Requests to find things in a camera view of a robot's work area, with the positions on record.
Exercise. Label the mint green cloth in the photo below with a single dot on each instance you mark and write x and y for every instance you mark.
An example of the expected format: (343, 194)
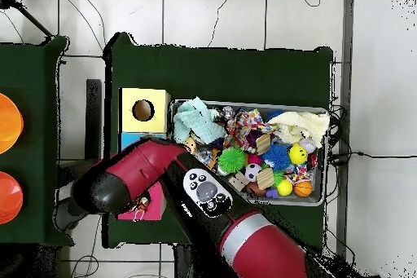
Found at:
(195, 121)

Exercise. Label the orange striped tiger plush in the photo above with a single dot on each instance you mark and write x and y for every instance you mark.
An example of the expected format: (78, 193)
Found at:
(141, 205)

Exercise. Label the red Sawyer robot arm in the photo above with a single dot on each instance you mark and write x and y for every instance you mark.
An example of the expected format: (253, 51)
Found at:
(150, 167)

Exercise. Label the shallow clear mesh bin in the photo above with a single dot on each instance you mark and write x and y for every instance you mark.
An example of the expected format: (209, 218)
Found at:
(260, 105)

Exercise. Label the wooden box with three holes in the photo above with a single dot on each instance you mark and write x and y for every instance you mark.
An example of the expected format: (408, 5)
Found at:
(144, 113)

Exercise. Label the toy hamburger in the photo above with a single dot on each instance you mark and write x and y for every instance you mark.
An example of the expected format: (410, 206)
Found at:
(190, 144)

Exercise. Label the green furry monster toy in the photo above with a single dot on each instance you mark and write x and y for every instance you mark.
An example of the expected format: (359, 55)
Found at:
(232, 160)

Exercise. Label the colourful polka dot cloth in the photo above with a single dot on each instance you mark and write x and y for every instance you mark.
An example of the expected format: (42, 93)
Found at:
(247, 128)

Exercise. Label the dark green table cloth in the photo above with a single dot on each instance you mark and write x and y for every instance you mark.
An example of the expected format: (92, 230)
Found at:
(215, 72)
(36, 95)

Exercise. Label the blue spiky ball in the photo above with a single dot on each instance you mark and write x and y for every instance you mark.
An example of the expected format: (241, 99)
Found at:
(277, 157)

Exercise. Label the large yellow ball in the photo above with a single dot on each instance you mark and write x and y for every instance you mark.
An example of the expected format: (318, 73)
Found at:
(298, 154)

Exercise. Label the cream yellow cloth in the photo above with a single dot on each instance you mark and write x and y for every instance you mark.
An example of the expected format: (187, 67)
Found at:
(303, 125)

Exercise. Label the orange toy basketball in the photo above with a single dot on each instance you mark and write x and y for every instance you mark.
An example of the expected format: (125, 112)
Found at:
(302, 188)

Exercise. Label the black stand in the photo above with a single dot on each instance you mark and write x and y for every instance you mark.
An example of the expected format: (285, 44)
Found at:
(94, 128)

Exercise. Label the orange bowl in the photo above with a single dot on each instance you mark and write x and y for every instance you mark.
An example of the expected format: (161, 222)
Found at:
(8, 123)
(8, 198)

